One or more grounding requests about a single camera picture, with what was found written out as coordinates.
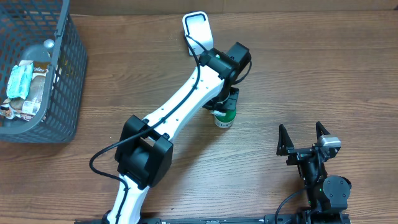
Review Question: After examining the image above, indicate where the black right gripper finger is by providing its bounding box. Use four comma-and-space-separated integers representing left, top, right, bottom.
315, 121, 330, 139
276, 124, 294, 156

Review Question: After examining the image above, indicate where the green lid white jar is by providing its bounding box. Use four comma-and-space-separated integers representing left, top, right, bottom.
212, 109, 236, 128

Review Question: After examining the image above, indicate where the yellow oil bottle silver cap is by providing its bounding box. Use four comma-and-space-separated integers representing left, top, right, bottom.
21, 39, 55, 62

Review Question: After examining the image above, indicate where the brown Pantree snack bag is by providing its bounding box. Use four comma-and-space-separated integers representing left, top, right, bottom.
1, 61, 50, 121

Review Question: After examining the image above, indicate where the teal wet wipes pack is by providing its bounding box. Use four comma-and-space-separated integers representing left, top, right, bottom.
6, 60, 34, 100

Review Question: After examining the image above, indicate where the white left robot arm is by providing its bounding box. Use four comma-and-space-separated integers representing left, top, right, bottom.
102, 42, 251, 223

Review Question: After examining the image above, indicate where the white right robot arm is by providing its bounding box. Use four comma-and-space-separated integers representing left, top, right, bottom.
274, 121, 352, 224

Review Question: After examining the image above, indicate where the white barcode scanner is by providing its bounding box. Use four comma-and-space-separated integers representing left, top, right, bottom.
182, 11, 214, 50

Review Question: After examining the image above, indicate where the dark grey plastic basket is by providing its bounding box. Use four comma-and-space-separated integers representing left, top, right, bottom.
1, 0, 88, 143

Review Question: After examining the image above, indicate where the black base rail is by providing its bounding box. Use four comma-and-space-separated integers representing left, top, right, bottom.
74, 214, 351, 224

